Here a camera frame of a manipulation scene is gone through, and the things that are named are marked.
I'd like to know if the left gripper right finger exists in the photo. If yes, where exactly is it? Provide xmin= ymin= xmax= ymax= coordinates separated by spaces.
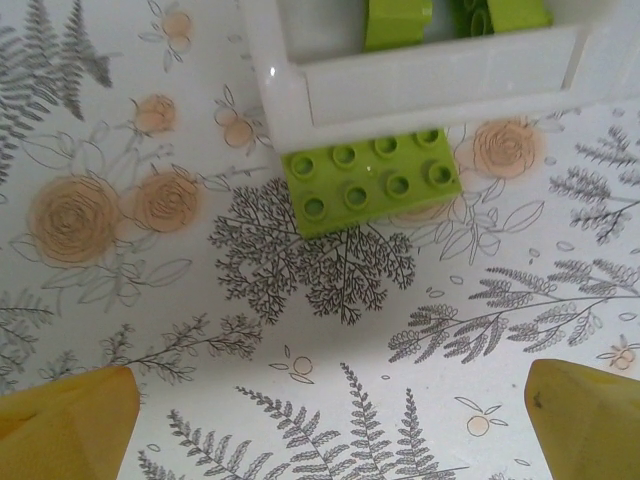
xmin=523 ymin=357 xmax=640 ymax=480

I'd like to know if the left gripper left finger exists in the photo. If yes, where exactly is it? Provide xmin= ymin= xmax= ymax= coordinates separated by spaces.
xmin=0 ymin=365 xmax=141 ymax=480

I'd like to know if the white three-compartment tray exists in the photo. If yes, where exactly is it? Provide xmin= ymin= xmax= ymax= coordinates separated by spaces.
xmin=239 ymin=0 xmax=640 ymax=154

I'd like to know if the green lego brick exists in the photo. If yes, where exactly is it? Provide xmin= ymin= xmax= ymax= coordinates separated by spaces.
xmin=280 ymin=127 xmax=464 ymax=242
xmin=449 ymin=0 xmax=555 ymax=40
xmin=363 ymin=0 xmax=434 ymax=53

